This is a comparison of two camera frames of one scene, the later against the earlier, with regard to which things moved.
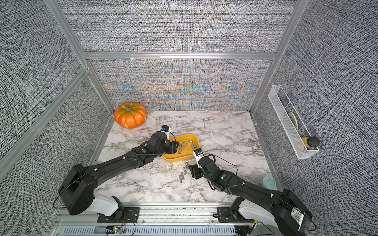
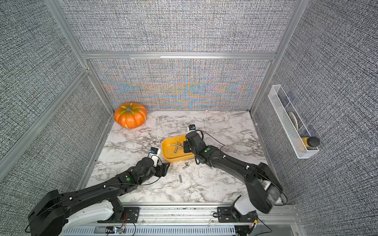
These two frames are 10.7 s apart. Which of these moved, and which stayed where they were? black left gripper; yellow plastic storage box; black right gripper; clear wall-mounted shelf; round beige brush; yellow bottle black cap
Moved: black right gripper; black left gripper
Stayed: yellow bottle black cap; yellow plastic storage box; clear wall-mounted shelf; round beige brush
